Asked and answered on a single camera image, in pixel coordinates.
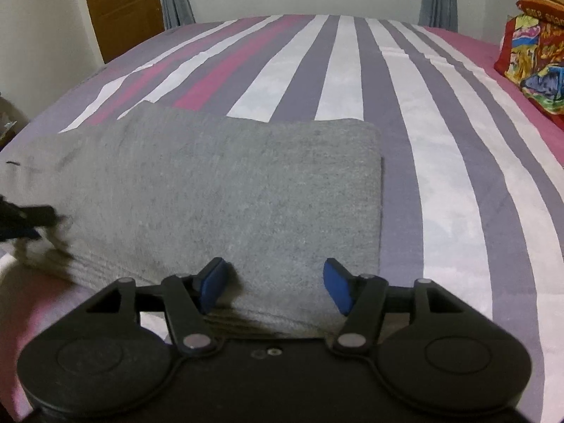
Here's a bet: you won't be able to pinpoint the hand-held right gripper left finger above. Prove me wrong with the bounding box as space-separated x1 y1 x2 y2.
86 257 217 357

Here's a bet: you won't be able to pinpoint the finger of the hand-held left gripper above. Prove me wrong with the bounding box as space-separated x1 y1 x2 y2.
0 195 73 242

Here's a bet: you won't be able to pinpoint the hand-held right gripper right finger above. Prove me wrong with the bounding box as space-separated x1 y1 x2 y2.
323 257 468 356

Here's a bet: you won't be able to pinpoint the grey pants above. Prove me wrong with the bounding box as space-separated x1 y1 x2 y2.
0 100 385 340

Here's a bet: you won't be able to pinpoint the striped bed sheet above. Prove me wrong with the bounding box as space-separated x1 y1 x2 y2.
0 13 564 423

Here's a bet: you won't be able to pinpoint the brown wooden door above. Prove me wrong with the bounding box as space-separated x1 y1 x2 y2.
79 0 166 64

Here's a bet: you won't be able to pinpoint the colourful printed blanket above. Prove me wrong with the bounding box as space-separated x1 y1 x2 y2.
493 0 564 131

